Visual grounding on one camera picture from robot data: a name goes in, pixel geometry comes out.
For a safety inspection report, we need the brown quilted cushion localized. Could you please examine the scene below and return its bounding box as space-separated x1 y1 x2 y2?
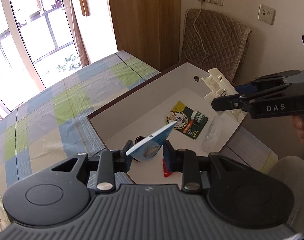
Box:
180 9 251 82

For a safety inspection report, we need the window frame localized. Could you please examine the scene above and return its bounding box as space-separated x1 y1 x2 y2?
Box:
0 0 82 114

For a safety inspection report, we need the clear plastic packet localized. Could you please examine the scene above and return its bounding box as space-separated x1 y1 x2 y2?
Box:
200 115 225 154

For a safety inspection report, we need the checkered bed sheet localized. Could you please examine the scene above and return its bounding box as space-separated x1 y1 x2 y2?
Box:
0 51 278 192

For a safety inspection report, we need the blue hand cream tube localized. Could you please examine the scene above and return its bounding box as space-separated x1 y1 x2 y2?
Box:
126 121 177 162

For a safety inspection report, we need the dark brown hair scrunchie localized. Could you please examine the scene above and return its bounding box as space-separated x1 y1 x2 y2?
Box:
134 135 145 163

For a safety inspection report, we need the white charger cable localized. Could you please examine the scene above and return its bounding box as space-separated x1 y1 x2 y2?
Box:
193 0 213 65

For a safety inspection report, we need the brown curtain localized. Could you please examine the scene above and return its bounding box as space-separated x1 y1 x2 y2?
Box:
70 0 89 67

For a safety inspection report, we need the person's right hand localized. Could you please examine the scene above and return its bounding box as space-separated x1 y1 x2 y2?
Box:
292 116 304 144

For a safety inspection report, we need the cream plastic hair claw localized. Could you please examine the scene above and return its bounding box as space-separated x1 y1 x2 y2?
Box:
201 68 246 124

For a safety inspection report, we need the wall data socket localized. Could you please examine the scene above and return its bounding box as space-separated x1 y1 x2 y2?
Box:
258 4 276 25

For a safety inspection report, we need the wooden wardrobe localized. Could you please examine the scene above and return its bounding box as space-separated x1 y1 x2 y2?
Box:
76 0 182 73

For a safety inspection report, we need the brown cardboard storage box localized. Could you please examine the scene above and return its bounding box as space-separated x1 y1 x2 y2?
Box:
86 59 253 186

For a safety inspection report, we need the red snack packet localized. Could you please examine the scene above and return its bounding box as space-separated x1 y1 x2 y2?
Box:
162 157 173 178

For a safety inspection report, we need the green ointment blister card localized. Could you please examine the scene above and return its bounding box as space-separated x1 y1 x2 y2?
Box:
166 101 208 140

